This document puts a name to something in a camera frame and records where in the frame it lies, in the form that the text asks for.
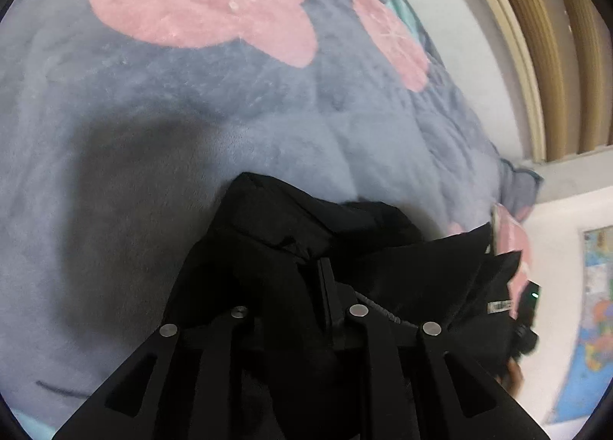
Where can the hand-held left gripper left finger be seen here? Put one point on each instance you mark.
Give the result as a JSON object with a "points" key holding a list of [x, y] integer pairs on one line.
{"points": [[215, 354]]}

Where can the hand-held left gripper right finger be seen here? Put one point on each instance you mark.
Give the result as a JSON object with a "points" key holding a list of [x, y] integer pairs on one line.
{"points": [[368, 349]]}

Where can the black hooded jacket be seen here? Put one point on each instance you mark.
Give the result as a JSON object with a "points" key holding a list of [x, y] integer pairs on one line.
{"points": [[297, 277]]}

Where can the person's right hand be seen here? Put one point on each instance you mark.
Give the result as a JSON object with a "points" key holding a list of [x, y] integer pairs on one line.
{"points": [[508, 375]]}

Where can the grey pillow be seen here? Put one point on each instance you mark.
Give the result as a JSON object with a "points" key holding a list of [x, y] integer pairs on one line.
{"points": [[519, 188]]}

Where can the grey floral blanket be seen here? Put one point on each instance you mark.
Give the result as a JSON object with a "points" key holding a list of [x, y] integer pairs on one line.
{"points": [[191, 133]]}

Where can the brown striped window blind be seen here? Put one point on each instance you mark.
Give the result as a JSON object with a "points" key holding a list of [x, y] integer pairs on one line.
{"points": [[550, 38]]}

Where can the colourful wall map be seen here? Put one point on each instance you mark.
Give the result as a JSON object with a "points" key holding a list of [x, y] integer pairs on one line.
{"points": [[591, 334]]}

